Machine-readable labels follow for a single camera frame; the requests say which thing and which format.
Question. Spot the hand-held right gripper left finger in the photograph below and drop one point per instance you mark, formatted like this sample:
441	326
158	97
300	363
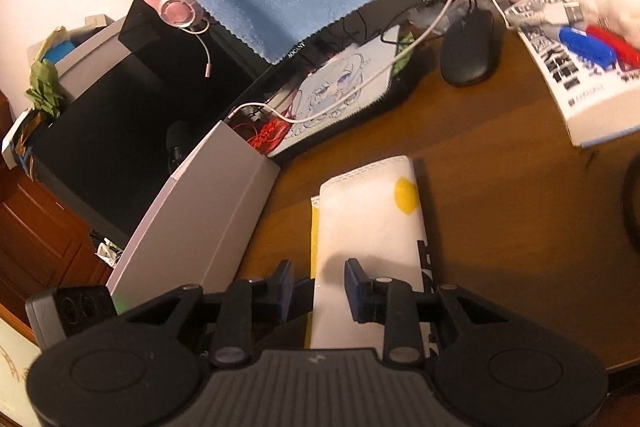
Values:
285	293

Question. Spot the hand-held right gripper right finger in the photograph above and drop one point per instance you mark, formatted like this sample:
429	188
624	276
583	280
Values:
353	294

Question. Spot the white and yellow shopping bag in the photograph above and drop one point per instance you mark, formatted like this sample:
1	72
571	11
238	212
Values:
365	217

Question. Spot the grey box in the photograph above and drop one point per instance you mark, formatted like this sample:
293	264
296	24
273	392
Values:
200	207

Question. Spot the drawn-figure mouse pad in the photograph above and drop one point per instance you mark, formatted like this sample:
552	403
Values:
340	92

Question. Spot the black box device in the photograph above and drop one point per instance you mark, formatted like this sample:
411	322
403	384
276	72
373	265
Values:
55	312

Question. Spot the black computer monitor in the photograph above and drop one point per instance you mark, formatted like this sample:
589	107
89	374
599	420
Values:
125	107

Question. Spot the brown wooden cabinet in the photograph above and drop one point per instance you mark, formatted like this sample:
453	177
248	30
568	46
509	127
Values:
35	237

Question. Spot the black computer mouse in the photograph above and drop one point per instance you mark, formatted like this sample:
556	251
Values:
467	52

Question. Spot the cream panel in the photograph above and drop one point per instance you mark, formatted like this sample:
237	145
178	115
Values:
15	372

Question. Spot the black round object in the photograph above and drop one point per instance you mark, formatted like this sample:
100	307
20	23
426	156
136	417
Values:
634	207

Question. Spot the white printed book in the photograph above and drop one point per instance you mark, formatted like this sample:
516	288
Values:
585	107

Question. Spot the pink headset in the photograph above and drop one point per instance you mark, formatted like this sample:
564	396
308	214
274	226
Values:
175	7

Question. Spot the green crumpled paper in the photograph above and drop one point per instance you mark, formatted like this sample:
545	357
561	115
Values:
45	82

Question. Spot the grey marker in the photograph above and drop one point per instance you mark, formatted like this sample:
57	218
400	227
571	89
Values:
545	13

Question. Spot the blue marker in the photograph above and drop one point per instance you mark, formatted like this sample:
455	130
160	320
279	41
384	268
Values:
585	44

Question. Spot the red marker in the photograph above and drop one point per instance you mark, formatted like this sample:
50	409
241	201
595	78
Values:
620	47

